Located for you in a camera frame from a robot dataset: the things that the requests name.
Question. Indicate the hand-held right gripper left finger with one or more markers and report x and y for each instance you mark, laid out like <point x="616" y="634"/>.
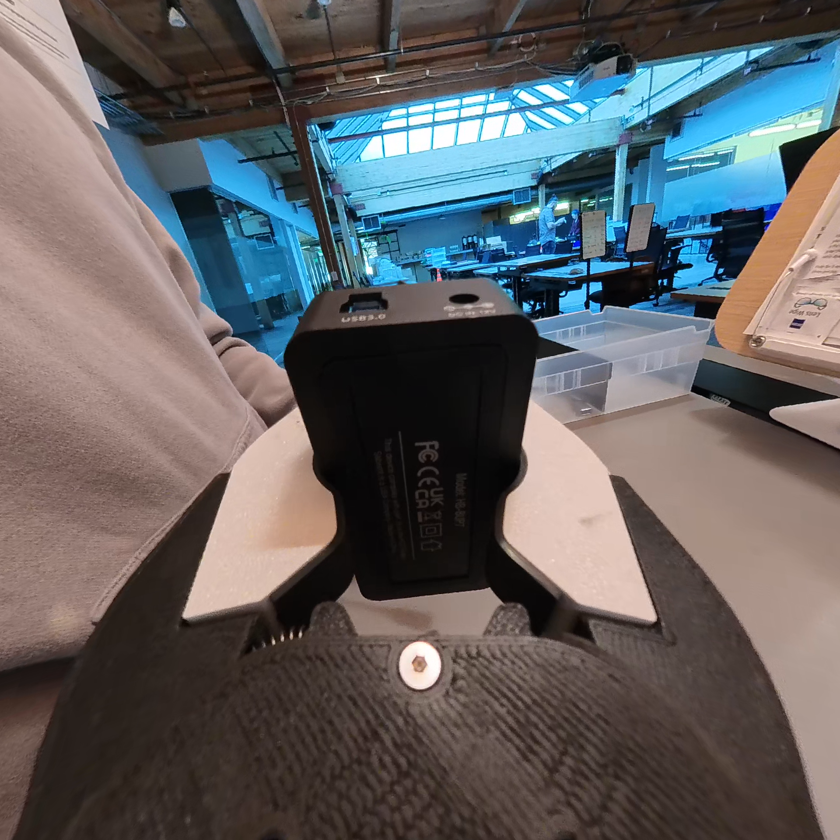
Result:
<point x="262" y="525"/>

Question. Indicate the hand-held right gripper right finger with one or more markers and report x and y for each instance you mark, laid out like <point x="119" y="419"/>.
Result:
<point x="571" y="525"/>

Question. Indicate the black usb hub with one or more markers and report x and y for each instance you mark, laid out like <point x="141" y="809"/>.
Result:
<point x="420" y="407"/>

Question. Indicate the clear plastic bin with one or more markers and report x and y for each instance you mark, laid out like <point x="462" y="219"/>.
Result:
<point x="630" y="367"/>

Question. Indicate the dark wooden table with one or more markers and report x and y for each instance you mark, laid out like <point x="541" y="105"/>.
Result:
<point x="590" y="270"/>

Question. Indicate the white flat stand base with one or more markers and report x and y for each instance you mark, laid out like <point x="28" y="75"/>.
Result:
<point x="810" y="423"/>

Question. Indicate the white sign board on stand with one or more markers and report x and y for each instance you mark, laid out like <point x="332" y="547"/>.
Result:
<point x="640" y="228"/>
<point x="593" y="234"/>

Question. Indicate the light wooden board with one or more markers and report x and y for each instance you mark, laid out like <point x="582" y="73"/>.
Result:
<point x="754" y="282"/>

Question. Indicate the printed paper in plastic sleeve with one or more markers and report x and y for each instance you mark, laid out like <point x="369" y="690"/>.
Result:
<point x="807" y="308"/>

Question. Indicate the black office chair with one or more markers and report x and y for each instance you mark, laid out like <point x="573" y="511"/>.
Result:
<point x="738" y="243"/>

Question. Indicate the black monitor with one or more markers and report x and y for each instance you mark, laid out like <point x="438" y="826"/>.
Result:
<point x="804" y="157"/>

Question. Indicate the white ceiling projector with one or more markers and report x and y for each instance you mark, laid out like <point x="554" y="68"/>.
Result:
<point x="600" y="72"/>

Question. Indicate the white paper sheet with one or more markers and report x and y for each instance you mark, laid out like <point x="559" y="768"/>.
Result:
<point x="46" y="46"/>

